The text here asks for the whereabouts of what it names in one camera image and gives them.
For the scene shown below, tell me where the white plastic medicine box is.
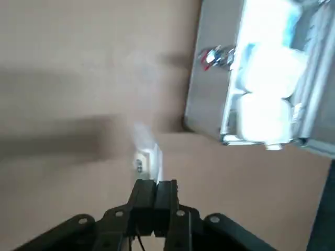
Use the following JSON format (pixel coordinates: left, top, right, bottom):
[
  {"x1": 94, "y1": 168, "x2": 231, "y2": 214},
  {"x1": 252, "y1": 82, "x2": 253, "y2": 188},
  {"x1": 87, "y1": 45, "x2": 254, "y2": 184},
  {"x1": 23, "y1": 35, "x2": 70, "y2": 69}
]
[{"x1": 232, "y1": 44, "x2": 306, "y2": 151}]

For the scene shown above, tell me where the blue face mask packet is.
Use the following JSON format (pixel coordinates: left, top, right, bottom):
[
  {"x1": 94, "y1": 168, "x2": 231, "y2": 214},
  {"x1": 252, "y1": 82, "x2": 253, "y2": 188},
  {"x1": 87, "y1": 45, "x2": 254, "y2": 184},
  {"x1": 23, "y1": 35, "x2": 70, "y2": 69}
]
[{"x1": 243, "y1": 0, "x2": 304, "y2": 53}]

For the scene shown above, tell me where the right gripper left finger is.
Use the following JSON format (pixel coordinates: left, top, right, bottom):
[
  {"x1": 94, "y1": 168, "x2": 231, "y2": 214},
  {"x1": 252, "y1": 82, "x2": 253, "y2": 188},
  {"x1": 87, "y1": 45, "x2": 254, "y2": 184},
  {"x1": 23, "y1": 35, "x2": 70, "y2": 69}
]
[{"x1": 12, "y1": 179, "x2": 158, "y2": 251}]

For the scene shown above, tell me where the aluminium medical kit case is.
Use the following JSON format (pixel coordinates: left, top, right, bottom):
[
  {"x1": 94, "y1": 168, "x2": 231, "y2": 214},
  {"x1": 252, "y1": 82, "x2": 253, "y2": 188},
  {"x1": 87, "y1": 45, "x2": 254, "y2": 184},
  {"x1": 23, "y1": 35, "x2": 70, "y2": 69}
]
[{"x1": 182, "y1": 0, "x2": 335, "y2": 160}]

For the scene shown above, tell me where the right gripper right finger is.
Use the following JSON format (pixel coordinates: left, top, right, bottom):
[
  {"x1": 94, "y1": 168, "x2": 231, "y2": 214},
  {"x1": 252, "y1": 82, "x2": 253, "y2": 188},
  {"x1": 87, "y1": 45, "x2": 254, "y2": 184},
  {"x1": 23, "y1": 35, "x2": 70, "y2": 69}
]
[{"x1": 154, "y1": 179, "x2": 270, "y2": 251}]

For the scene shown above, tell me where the white triangular bandage packet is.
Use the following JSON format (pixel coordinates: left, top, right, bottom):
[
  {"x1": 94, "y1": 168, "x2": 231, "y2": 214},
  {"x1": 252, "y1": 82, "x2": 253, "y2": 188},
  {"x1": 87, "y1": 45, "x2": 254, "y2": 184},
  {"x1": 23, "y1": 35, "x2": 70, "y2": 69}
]
[{"x1": 129, "y1": 122, "x2": 165, "y2": 184}]

